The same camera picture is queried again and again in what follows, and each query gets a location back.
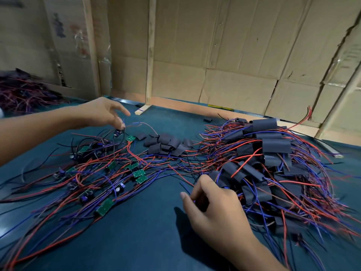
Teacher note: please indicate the yellow strip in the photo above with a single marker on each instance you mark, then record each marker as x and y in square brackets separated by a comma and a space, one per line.
[220, 107]

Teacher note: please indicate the wooden ledge board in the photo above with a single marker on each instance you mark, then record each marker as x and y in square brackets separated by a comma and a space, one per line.
[180, 104]

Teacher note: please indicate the pile of unsleeved wired boards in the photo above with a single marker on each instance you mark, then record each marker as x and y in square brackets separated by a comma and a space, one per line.
[84, 177]

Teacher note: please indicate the person's left hand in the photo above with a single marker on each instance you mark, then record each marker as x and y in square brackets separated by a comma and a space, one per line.
[101, 113]

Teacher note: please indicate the person's right hand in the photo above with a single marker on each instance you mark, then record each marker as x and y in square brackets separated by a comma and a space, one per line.
[220, 220]

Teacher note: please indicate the pile of sleeved wired boards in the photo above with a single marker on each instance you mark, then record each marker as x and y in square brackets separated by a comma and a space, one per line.
[276, 166]

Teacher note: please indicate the thin wooden post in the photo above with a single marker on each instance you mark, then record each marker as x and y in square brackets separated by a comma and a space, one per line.
[149, 50]

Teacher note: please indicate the pile of black sleeve pieces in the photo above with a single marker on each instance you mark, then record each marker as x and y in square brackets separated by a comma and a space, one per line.
[163, 142]

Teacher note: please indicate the person's left forearm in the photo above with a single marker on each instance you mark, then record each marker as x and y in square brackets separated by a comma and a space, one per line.
[34, 132]

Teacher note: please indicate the pale slanted wooden post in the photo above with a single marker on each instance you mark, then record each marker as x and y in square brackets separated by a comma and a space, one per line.
[341, 104]

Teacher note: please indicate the wide wooden post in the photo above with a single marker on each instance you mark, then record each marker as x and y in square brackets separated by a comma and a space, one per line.
[90, 45]

